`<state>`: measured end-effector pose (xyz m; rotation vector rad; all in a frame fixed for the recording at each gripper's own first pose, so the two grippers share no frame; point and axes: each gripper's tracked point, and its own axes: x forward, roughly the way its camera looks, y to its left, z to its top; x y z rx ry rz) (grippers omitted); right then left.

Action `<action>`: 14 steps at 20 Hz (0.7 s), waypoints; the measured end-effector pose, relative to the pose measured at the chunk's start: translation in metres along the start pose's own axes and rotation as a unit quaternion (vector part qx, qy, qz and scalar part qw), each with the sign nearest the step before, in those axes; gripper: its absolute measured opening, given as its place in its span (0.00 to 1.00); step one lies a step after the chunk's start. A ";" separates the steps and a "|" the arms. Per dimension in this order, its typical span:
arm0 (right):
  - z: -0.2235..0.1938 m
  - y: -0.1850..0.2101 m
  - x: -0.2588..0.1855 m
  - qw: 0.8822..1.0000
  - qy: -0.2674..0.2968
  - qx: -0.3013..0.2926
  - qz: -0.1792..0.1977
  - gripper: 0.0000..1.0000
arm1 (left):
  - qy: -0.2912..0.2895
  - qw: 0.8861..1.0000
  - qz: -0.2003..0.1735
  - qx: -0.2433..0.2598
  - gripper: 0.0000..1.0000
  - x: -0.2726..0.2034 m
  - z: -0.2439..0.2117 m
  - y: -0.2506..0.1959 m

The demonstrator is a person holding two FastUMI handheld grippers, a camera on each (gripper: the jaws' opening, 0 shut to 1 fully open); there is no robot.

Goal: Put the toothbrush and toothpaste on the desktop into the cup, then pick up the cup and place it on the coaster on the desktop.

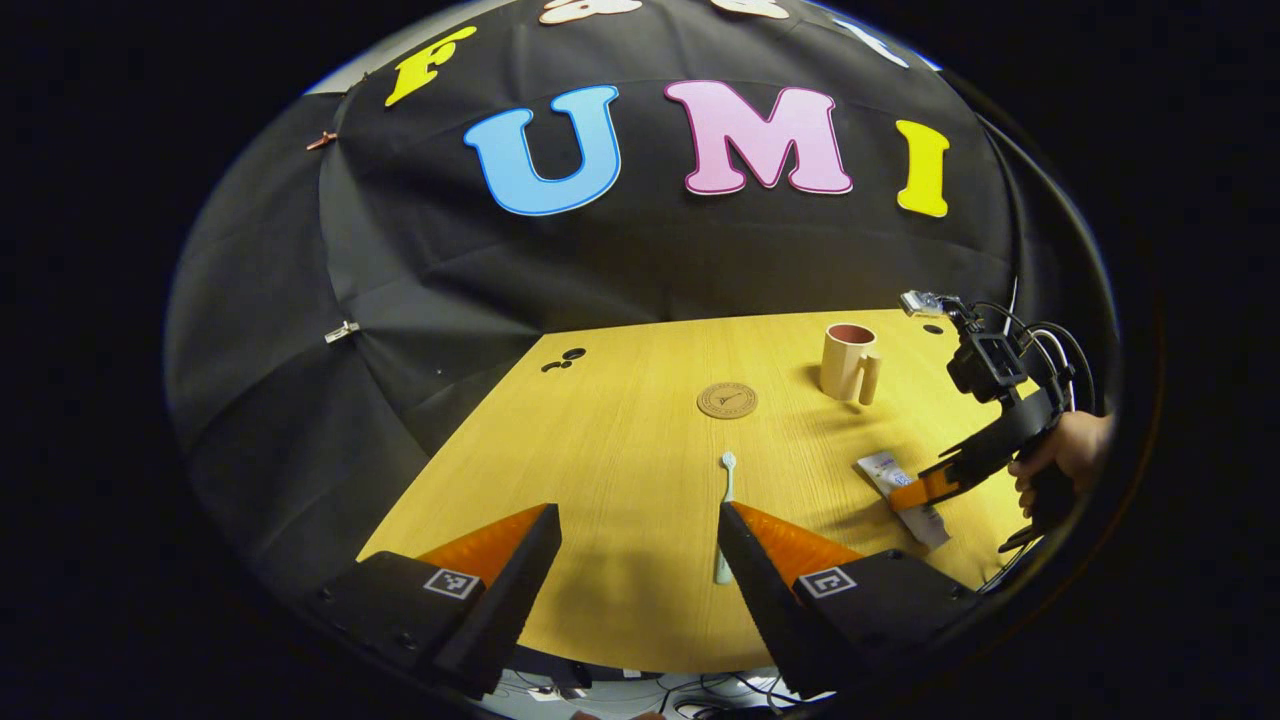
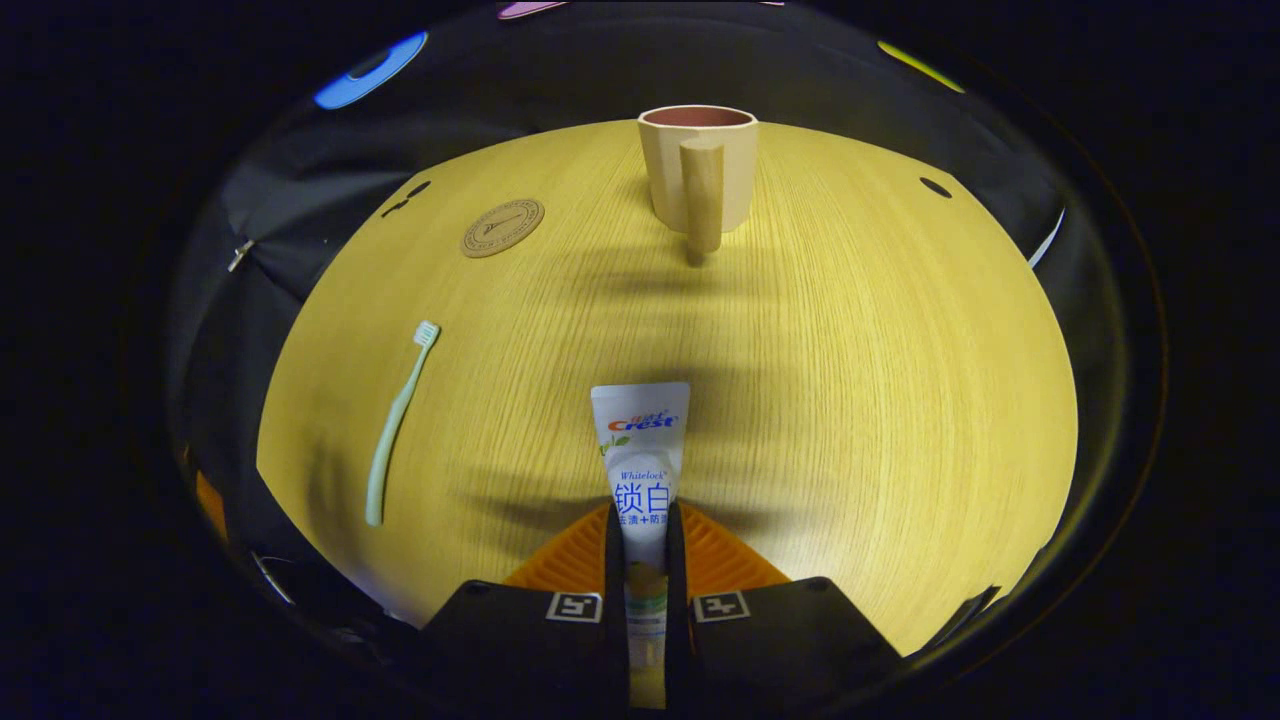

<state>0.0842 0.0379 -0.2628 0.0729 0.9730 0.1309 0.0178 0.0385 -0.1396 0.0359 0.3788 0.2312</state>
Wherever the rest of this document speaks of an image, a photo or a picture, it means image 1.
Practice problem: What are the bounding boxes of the round cork coaster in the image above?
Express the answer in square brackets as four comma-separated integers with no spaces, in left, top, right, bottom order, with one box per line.
[697,382,759,420]

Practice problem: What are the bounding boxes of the black backdrop cloth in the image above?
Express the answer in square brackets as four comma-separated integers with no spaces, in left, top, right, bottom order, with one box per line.
[165,0,1116,601]

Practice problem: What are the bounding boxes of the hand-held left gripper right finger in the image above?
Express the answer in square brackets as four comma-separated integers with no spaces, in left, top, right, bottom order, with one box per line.
[717,501,986,699]

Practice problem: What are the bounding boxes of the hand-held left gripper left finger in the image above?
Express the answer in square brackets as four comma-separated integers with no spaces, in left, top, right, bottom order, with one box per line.
[310,503,563,699]

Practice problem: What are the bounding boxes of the pale green toothbrush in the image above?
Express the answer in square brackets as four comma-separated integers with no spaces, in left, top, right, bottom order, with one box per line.
[713,452,739,586]

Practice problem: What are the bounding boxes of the wooden desktop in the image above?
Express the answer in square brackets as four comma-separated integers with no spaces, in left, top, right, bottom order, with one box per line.
[357,308,1051,673]

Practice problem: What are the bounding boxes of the cables under desk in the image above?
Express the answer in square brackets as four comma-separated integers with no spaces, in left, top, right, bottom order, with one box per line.
[490,668,833,720]

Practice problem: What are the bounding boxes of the white toothpaste tube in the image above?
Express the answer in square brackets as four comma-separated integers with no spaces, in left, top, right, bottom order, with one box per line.
[856,450,953,549]

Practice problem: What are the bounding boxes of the beige cup with handle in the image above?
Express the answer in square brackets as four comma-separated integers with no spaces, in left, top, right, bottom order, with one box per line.
[820,323,883,407]

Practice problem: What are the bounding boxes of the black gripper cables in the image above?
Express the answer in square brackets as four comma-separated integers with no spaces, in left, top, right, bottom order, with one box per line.
[975,300,1098,413]

